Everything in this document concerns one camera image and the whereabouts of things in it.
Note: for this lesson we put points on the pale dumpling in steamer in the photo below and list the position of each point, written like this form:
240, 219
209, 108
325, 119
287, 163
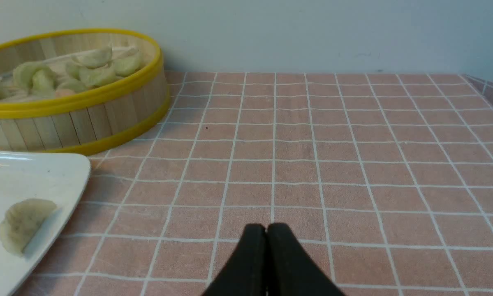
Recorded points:
96, 58

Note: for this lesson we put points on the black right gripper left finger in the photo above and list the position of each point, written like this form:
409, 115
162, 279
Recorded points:
243, 273

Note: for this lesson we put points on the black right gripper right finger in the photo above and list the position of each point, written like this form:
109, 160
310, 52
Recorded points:
291, 271

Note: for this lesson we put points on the pale beige dumpling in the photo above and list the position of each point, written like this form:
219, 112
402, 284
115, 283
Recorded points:
21, 222

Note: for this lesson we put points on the white square plate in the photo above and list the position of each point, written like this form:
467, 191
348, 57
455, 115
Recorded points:
57, 177

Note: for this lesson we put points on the pink checked tablecloth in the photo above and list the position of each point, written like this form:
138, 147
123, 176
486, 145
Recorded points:
386, 180

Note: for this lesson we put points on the bamboo steamer basket yellow rim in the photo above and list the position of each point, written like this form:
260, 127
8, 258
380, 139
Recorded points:
89, 122

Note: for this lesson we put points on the light green dumpling in steamer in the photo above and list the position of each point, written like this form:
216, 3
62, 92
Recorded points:
94, 78

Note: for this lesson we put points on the green dumpling steamer left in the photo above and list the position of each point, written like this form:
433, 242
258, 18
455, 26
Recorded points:
34, 76

